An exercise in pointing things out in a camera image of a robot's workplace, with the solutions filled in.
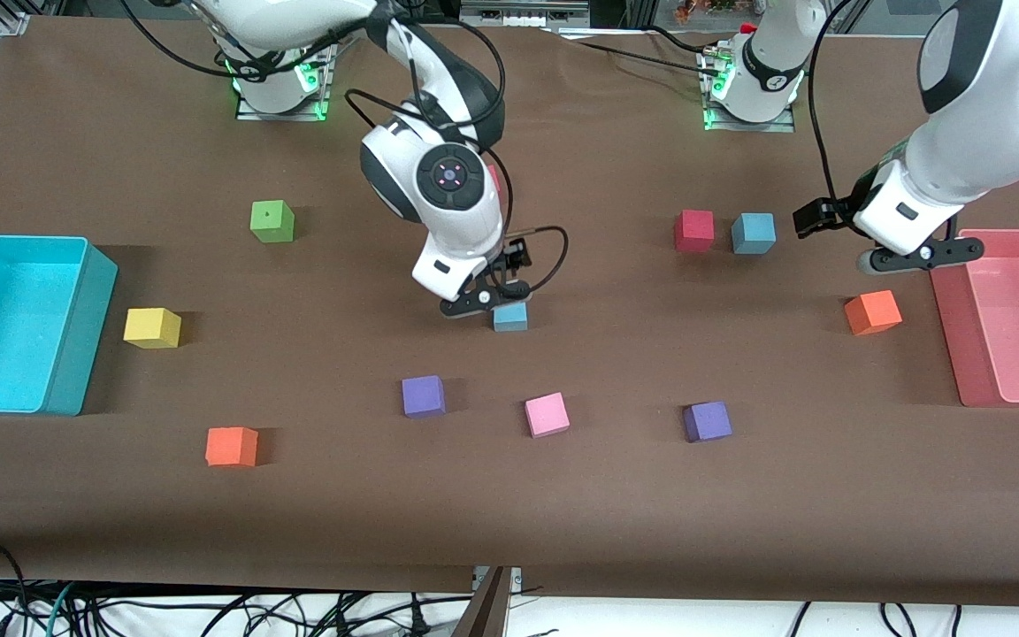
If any orange foam block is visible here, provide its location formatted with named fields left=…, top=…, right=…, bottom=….
left=205, top=426, right=260, bottom=468
left=844, top=289, right=904, bottom=336

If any pink foam block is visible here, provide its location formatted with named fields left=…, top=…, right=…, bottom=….
left=524, top=392, right=571, bottom=439

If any purple foam block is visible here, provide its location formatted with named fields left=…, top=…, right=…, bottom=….
left=401, top=375, right=447, bottom=419
left=682, top=401, right=733, bottom=443

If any pink plastic bin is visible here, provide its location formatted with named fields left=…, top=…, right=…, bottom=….
left=927, top=228, right=1019, bottom=409

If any green foam block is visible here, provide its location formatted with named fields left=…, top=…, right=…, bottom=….
left=249, top=200, right=295, bottom=244

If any brown table cover sheet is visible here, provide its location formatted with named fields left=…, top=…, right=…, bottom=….
left=0, top=16, right=1019, bottom=610

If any yellow foam block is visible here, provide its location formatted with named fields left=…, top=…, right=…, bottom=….
left=123, top=307, right=182, bottom=349

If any teal plastic bin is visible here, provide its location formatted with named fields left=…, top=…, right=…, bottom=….
left=0, top=234, right=119, bottom=417

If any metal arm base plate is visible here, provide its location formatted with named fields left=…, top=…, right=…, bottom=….
left=235, top=62, right=335, bottom=123
left=702, top=49, right=798, bottom=134

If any black tabletop power cable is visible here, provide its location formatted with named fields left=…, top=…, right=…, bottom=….
left=563, top=34, right=718, bottom=79

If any metal clamp bracket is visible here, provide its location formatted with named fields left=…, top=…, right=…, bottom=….
left=452, top=566, right=525, bottom=637

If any teal floor cable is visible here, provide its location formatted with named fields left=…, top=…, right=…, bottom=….
left=46, top=579, right=79, bottom=637

